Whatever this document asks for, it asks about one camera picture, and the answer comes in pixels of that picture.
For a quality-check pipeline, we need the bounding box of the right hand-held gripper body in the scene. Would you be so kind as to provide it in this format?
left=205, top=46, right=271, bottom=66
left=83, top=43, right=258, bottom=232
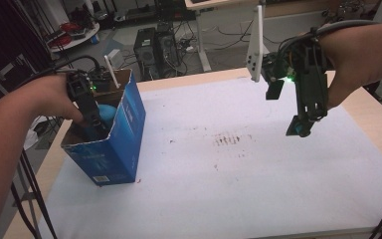
left=245, top=4, right=333, bottom=122

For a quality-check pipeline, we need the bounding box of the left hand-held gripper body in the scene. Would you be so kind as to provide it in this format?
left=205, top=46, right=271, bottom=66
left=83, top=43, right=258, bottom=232
left=66, top=54, right=121, bottom=123

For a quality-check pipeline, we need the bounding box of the blue cardboard box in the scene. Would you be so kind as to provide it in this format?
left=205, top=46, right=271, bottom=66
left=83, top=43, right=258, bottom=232
left=60, top=68, right=147, bottom=187

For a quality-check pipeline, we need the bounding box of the person's left hand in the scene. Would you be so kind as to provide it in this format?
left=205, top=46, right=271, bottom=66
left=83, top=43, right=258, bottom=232
left=26, top=74, right=86, bottom=124

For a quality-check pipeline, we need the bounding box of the person's right hand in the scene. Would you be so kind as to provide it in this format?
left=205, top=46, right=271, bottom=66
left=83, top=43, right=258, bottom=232
left=317, top=21, right=380, bottom=111

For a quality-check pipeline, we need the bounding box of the small white box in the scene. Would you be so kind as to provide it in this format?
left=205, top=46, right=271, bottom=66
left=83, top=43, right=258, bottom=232
left=106, top=48, right=124, bottom=68

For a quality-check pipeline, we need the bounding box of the round white table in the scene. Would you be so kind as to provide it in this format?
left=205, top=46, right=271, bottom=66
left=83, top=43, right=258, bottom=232
left=48, top=21, right=101, bottom=53

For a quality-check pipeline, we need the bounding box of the black computer tower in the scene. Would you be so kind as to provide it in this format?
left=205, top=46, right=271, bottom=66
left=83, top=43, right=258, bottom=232
left=133, top=27, right=163, bottom=82
left=154, top=22, right=184, bottom=77

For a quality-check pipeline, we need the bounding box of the white table mat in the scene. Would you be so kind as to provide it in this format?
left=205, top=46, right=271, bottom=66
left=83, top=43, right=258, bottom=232
left=38, top=77, right=382, bottom=239

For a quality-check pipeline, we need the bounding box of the dark curtain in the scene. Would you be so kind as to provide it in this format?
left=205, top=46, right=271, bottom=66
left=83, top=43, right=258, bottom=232
left=0, top=0, right=54, bottom=101

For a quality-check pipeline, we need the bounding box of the wooden desk with white legs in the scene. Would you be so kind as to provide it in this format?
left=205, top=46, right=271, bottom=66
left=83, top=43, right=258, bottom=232
left=183, top=0, right=267, bottom=73

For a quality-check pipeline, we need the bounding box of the thick grey cable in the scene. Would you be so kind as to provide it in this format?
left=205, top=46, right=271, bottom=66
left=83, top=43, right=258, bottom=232
left=311, top=19, right=381, bottom=38

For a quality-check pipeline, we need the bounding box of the red cable coil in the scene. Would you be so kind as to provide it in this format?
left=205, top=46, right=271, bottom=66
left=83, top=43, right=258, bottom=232
left=55, top=21, right=83, bottom=47

